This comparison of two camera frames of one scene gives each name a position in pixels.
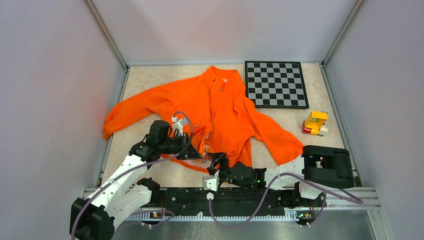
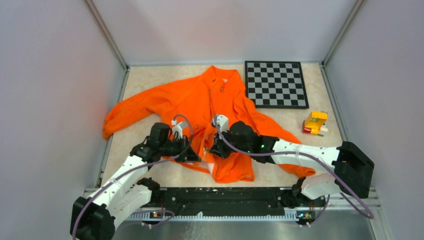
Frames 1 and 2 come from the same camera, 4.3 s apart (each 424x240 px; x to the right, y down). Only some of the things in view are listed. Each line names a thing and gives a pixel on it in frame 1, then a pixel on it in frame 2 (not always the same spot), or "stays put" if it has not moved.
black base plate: [258, 200] stays put
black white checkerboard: [275, 84] stays put
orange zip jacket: [222, 118] stays put
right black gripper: [216, 158] -> [219, 149]
